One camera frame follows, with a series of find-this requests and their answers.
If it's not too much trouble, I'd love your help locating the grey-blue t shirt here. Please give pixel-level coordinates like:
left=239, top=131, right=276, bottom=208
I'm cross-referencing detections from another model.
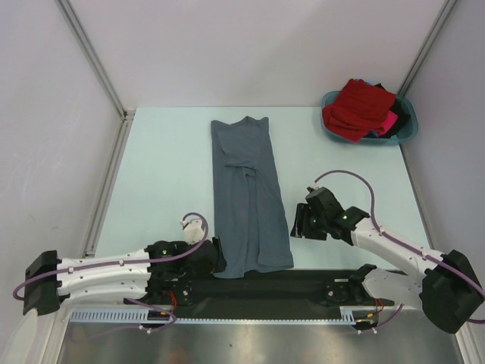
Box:
left=211, top=117, right=294, bottom=278

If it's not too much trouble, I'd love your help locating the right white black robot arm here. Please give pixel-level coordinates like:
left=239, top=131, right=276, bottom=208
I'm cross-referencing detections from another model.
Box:
left=290, top=187, right=484, bottom=334

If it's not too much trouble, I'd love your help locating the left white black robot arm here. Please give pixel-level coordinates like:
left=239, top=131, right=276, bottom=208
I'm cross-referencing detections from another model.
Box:
left=14, top=237, right=227, bottom=315

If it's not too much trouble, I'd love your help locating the red t shirt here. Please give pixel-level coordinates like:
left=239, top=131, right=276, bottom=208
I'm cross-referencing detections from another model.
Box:
left=322, top=79, right=396, bottom=143

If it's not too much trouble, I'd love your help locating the pink t shirt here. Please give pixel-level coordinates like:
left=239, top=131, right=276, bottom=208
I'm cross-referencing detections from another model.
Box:
left=377, top=111, right=399, bottom=136

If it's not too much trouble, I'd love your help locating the teal plastic basket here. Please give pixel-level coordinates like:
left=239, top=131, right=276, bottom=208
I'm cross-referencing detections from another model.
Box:
left=321, top=90, right=418, bottom=146

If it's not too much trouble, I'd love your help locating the black t shirt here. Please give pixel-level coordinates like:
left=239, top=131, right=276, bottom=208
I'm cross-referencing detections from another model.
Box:
left=379, top=98, right=412, bottom=140

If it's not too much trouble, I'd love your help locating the aluminium front rail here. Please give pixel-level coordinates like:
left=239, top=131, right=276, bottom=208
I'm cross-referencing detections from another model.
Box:
left=53, top=276, right=468, bottom=309

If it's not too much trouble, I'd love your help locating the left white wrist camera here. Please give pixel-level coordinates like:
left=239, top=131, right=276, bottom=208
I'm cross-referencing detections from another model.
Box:
left=180, top=218, right=205, bottom=245

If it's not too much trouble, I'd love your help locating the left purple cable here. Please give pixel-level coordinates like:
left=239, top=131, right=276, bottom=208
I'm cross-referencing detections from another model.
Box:
left=13, top=212, right=211, bottom=300

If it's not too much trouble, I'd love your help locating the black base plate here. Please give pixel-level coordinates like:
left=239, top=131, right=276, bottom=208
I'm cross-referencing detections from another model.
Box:
left=143, top=267, right=443, bottom=320

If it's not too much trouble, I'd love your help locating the grey slotted cable duct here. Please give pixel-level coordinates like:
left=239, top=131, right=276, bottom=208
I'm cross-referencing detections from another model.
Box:
left=69, top=308, right=376, bottom=325

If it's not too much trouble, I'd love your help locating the left aluminium frame post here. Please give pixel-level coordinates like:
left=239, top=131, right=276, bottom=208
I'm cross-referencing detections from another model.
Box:
left=52, top=0, right=130, bottom=119

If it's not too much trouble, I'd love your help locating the aluminium frame post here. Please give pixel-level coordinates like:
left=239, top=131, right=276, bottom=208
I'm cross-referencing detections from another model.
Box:
left=52, top=0, right=130, bottom=119
left=398, top=0, right=461, bottom=97

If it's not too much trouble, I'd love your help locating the right aluminium frame post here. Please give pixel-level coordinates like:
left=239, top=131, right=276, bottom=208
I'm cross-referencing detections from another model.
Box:
left=398, top=0, right=461, bottom=97

